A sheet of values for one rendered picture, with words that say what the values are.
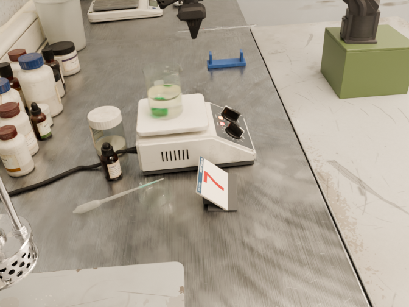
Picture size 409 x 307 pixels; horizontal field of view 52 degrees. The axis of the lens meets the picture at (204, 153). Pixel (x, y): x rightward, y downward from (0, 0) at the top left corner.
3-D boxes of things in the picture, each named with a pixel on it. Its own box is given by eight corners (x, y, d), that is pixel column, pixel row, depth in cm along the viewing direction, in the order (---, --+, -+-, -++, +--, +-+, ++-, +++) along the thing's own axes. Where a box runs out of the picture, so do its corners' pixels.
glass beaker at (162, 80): (141, 119, 71) (133, 73, 66) (160, 102, 76) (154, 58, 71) (177, 127, 69) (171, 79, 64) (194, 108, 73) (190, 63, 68)
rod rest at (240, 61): (244, 61, 110) (244, 47, 108) (246, 66, 108) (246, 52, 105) (207, 63, 110) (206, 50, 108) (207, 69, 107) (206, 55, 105)
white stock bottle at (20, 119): (5, 151, 81) (-14, 106, 75) (33, 141, 84) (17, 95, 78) (14, 164, 77) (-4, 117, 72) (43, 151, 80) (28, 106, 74)
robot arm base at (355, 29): (370, 33, 92) (375, 5, 88) (377, 44, 86) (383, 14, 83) (337, 33, 92) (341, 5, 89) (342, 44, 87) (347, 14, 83)
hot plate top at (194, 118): (203, 97, 78) (202, 92, 77) (209, 130, 68) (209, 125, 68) (139, 103, 77) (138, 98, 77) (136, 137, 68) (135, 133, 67)
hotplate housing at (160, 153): (243, 127, 83) (243, 91, 79) (256, 166, 72) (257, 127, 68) (132, 138, 82) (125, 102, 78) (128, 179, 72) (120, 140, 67)
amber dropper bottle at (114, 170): (101, 179, 72) (92, 145, 68) (111, 169, 74) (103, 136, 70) (115, 183, 71) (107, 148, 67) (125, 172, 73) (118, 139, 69)
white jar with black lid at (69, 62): (49, 75, 110) (41, 49, 106) (65, 64, 115) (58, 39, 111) (70, 78, 108) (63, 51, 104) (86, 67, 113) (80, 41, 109)
